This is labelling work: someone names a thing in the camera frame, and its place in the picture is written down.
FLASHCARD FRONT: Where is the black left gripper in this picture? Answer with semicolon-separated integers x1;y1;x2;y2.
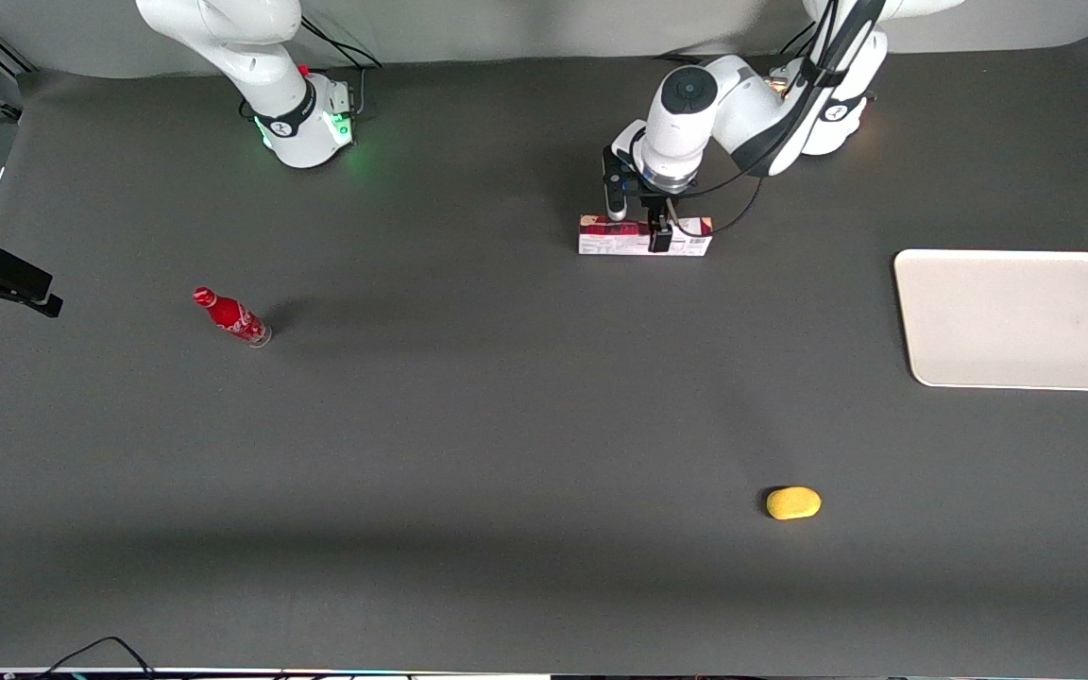
637;189;696;254

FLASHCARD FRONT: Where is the red tartan cookie box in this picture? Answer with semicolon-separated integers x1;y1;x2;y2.
579;215;714;257

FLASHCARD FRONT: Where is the cream plastic tray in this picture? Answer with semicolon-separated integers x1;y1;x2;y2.
893;248;1088;392

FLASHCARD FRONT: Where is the red cola bottle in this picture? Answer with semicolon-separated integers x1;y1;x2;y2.
192;286;273;349

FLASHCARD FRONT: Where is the light grey backdrop cloth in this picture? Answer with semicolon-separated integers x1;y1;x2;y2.
0;0;1088;78

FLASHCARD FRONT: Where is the yellow sponge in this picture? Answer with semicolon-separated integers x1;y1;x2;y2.
766;486;823;521

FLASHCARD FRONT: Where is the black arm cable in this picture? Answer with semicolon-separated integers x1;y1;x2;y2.
671;0;885;237

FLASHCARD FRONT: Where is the black table edge cable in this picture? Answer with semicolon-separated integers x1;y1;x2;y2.
34;637;160;680

